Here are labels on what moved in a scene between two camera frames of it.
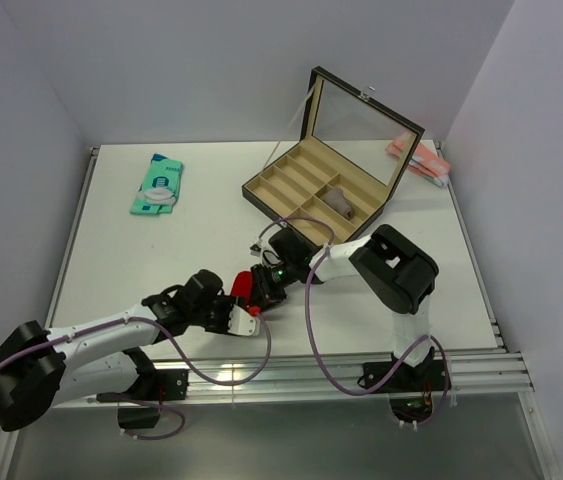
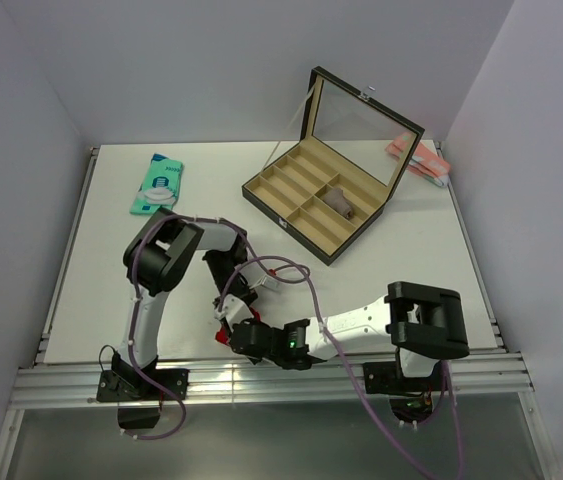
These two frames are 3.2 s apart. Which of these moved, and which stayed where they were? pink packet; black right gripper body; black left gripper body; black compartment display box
Moved: black right gripper body; black left gripper body
Stayed: pink packet; black compartment display box
